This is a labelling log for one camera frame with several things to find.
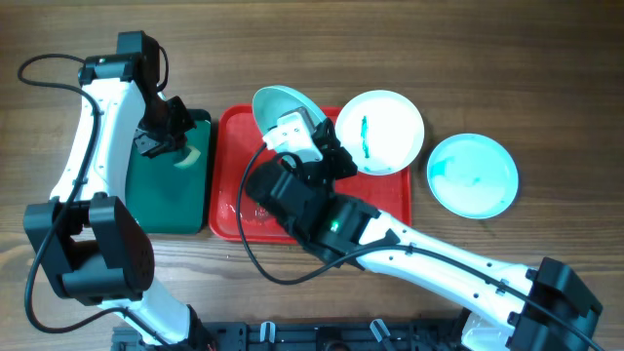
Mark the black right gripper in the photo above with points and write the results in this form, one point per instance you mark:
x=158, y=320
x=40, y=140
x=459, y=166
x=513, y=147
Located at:
x=330, y=152

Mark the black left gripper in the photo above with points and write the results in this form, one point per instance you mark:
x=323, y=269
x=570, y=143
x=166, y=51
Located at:
x=152, y=145

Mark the green yellow sponge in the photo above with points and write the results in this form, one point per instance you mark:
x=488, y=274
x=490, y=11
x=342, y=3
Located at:
x=186, y=157

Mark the white plate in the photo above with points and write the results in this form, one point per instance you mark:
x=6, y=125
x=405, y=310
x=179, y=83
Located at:
x=272, y=102
x=382, y=130
x=473, y=176

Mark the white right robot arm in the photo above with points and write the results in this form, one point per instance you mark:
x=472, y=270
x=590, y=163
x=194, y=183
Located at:
x=511, y=306

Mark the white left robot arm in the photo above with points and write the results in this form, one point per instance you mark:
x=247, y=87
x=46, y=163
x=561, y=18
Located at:
x=85, y=239

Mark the green water tray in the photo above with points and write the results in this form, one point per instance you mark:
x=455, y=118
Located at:
x=164, y=199

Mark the red plastic tray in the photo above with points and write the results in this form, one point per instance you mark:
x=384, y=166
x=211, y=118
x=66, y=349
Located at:
x=238, y=138

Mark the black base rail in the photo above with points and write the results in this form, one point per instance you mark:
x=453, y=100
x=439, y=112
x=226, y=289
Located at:
x=416, y=335

